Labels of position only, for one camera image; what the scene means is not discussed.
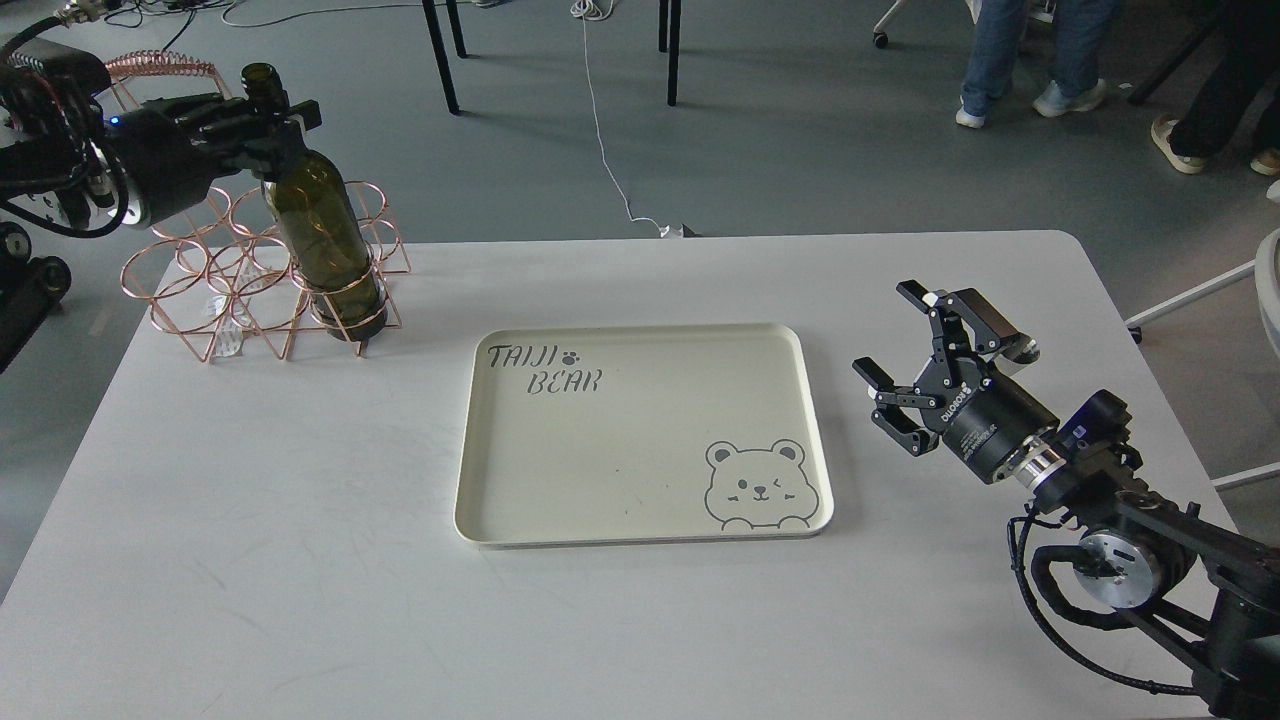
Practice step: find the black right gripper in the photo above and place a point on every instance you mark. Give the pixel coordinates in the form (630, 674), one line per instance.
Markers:
(983, 417)

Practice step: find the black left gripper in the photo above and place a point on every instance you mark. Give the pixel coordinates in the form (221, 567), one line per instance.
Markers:
(169, 166)

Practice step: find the silver steel jigger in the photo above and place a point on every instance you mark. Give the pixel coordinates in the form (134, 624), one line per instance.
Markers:
(1022, 351)

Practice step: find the dark green wine bottle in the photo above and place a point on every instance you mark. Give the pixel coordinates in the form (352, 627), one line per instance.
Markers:
(316, 221)

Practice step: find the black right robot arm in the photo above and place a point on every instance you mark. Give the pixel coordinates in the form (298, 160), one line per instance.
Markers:
(1096, 543)

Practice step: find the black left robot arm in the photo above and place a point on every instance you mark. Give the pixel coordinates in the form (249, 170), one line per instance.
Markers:
(74, 171)

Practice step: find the cream bear serving tray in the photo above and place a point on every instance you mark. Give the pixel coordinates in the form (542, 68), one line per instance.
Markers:
(641, 434)

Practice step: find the person in black trousers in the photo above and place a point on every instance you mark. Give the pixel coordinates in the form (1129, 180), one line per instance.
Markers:
(1250, 57)

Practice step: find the copper wire wine rack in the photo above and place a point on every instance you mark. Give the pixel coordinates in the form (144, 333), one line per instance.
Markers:
(235, 279)

